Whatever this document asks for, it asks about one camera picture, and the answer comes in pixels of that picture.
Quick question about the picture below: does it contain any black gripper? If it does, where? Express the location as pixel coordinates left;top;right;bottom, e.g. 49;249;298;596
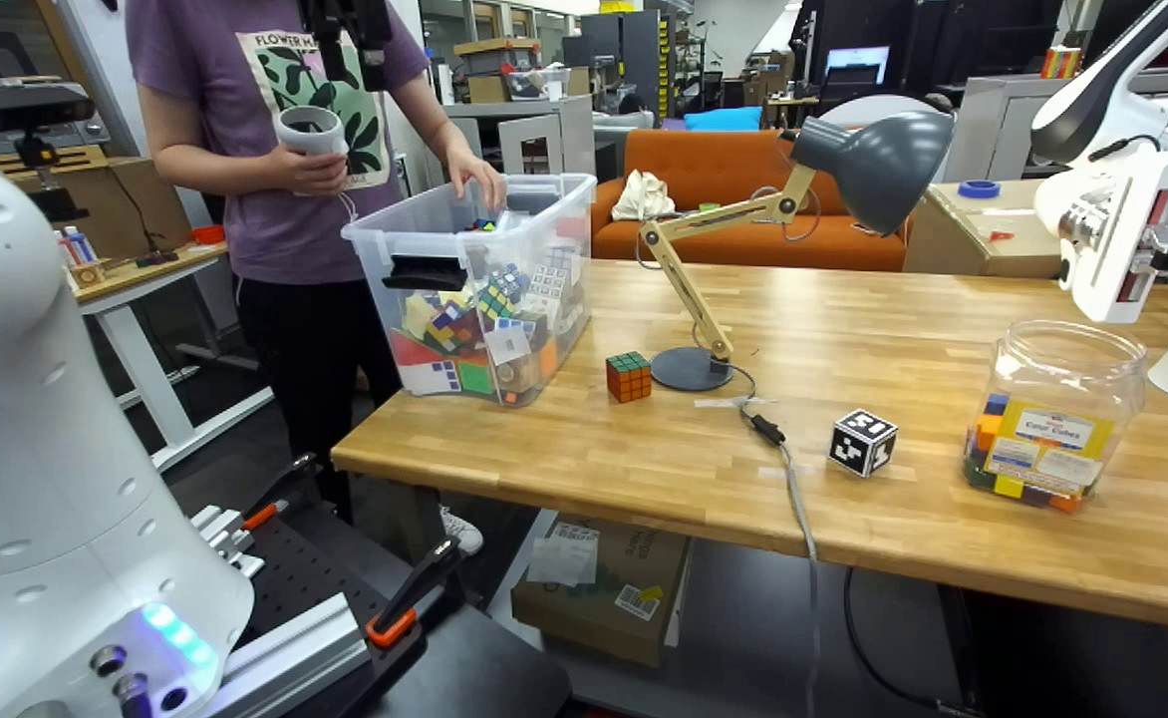
294;0;395;94

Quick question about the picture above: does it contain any white ring controller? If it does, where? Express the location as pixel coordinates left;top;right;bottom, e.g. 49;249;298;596
272;104;352;165

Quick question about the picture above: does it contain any clear plastic storage box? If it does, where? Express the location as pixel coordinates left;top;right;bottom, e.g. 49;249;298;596
339;172;599;413

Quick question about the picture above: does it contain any red green orange Rubik's cube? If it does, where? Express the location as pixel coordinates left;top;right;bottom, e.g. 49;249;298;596
602;348;658;407

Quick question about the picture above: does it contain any person right forearm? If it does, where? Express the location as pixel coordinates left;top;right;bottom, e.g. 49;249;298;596
150;131;280;201

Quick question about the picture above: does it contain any person left forearm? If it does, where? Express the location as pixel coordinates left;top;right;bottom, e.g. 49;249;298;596
395;66;477;168

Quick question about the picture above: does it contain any black box latch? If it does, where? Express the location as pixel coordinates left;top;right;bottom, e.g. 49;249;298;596
377;252;472;297

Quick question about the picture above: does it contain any brown cardboard box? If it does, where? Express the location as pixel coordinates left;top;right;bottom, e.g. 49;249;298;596
0;155;162;266

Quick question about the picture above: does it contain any cardboard box with labels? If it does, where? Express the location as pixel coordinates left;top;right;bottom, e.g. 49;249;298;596
509;514;692;672

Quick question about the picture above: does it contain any person right hand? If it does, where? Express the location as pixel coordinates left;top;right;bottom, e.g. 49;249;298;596
262;144;354;205

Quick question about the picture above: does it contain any person left hand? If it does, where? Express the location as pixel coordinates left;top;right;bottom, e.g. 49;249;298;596
447;151;509;215

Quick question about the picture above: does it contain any white background cabinet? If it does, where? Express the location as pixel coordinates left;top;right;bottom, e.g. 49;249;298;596
453;94;599;181

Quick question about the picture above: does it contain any person in purple shirt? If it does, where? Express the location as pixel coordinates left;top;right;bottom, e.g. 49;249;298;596
118;0;435;522

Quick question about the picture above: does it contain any wooden desk with white legs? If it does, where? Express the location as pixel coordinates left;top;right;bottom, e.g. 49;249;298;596
68;236;280;474

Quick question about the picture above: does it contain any white cloth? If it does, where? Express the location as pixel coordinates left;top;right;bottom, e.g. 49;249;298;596
610;168;680;228

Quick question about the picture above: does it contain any row of small books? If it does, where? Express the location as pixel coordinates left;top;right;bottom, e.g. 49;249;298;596
51;220;104;282

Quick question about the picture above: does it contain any black sensor on tripod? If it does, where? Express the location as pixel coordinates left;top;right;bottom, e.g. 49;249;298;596
0;76;98;172

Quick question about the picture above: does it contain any orange sofa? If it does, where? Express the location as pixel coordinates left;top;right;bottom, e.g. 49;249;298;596
585;127;912;277

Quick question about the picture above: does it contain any black orange clamp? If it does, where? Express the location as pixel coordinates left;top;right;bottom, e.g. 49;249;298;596
234;453;332;539
364;534;472;655

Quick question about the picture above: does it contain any white sneaker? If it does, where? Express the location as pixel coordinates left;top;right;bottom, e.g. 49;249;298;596
435;504;492;560

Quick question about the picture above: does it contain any black white marker tag cube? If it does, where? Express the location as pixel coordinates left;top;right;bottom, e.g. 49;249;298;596
825;403;906;484

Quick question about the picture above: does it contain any white storage cabinet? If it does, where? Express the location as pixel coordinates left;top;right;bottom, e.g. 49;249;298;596
937;71;1078;189

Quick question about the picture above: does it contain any wooden side table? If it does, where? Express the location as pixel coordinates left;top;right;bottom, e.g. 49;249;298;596
900;176;1078;280

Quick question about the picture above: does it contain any clear jar of coloured blocks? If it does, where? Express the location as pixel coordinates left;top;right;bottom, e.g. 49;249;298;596
959;317;1151;519

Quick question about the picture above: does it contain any white machine with black trim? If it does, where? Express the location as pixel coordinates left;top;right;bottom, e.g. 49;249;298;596
1026;0;1168;417

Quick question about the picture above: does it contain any aluminium rail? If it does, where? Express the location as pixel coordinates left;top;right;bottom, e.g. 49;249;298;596
201;590;373;718

